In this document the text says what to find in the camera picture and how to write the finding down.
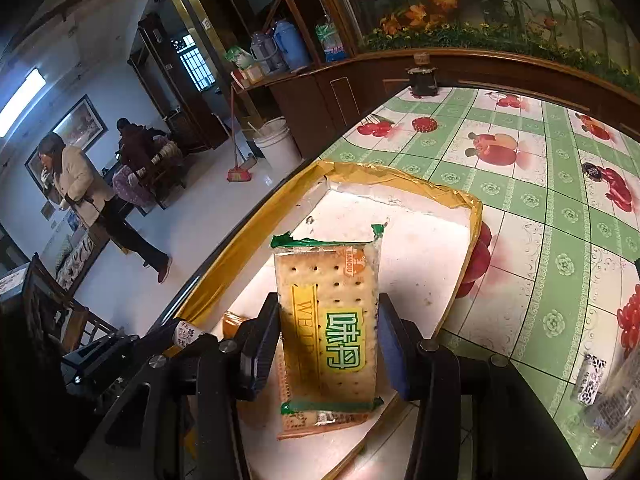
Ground grey thermos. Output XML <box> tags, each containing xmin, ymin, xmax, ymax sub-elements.
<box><xmin>249</xmin><ymin>30</ymin><xmax>282</xmax><ymax>75</ymax></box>

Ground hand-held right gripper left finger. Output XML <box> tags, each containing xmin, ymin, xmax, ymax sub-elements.
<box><xmin>75</xmin><ymin>305</ymin><xmax>281</xmax><ymax>480</ymax></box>

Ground orange snack packet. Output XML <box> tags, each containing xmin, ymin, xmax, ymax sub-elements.
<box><xmin>221</xmin><ymin>310</ymin><xmax>247</xmax><ymax>342</ymax></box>

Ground flower printed glass panel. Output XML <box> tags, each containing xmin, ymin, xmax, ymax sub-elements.
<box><xmin>320</xmin><ymin>0</ymin><xmax>640</xmax><ymax>96</ymax></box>

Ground blue thermos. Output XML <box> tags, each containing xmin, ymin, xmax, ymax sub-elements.
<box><xmin>273</xmin><ymin>19</ymin><xmax>312</xmax><ymax>72</ymax></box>

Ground framed wall picture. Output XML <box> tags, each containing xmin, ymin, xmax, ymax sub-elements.
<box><xmin>25</xmin><ymin>94</ymin><xmax>109</xmax><ymax>196</ymax></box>

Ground blue green plastic bag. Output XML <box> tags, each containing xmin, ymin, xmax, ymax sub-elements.
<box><xmin>314</xmin><ymin>16</ymin><xmax>349</xmax><ymax>64</ymax></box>

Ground wooden chair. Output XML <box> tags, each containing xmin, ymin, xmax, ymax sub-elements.
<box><xmin>22</xmin><ymin>252</ymin><xmax>123</xmax><ymax>358</ymax></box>

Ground fruit print tablecloth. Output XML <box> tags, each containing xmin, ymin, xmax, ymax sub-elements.
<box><xmin>317</xmin><ymin>85</ymin><xmax>640</xmax><ymax>470</ymax></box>

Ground ceiling light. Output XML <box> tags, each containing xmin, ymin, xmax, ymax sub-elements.
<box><xmin>0</xmin><ymin>67</ymin><xmax>47</xmax><ymax>137</ymax></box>

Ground dark wooden wardrobe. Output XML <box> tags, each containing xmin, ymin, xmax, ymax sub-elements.
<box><xmin>126</xmin><ymin>12</ymin><xmax>228</xmax><ymax>153</ymax></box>

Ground clear plastic packet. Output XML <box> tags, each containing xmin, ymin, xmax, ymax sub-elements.
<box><xmin>572</xmin><ymin>345</ymin><xmax>640</xmax><ymax>453</ymax></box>

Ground small floral print packet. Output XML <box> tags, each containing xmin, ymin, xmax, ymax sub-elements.
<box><xmin>171</xmin><ymin>320</ymin><xmax>204</xmax><ymax>350</ymax></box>

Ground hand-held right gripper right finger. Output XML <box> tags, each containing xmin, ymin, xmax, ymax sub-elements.
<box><xmin>378</xmin><ymin>292</ymin><xmax>588</xmax><ymax>480</ymax></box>

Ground dark pot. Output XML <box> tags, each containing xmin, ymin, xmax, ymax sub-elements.
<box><xmin>406</xmin><ymin>52</ymin><xmax>439</xmax><ymax>99</ymax></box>

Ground green white bag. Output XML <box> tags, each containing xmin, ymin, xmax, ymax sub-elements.
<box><xmin>224</xmin><ymin>45</ymin><xmax>257</xmax><ymax>70</ymax></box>

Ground white foam box yellow tape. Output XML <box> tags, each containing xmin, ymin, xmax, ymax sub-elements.
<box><xmin>170</xmin><ymin>160</ymin><xmax>484</xmax><ymax>480</ymax></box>

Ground wooden cabinet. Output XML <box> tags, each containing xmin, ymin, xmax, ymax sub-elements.
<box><xmin>232</xmin><ymin>57</ymin><xmax>416</xmax><ymax>161</ymax></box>

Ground patterned sofa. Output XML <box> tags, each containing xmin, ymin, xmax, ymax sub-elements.
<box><xmin>54</xmin><ymin>230</ymin><xmax>111</xmax><ymax>292</ymax></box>

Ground cracker packet yellow green label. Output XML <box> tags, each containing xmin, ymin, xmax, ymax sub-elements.
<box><xmin>270</xmin><ymin>221</ymin><xmax>389</xmax><ymax>442</ymax></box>

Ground red broom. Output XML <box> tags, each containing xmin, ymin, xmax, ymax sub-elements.
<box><xmin>227</xmin><ymin>84</ymin><xmax>257</xmax><ymax>183</ymax></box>

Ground white plastic bucket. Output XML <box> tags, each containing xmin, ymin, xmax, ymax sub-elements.
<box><xmin>252</xmin><ymin>117</ymin><xmax>304</xmax><ymax>176</ymax></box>

